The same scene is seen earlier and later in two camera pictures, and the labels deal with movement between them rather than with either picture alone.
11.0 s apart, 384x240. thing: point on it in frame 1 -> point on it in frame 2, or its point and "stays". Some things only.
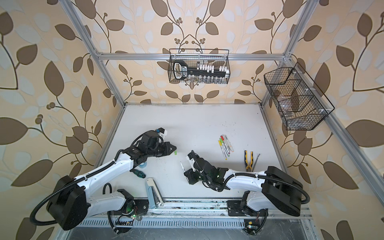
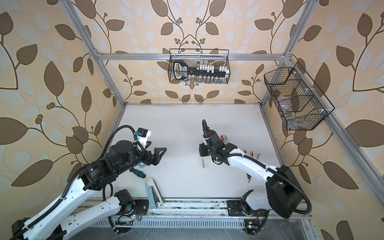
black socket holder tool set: (203, 72) stays
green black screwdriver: (138, 173) stays
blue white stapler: (155, 197) stays
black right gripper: (190, 175) -> (202, 152)
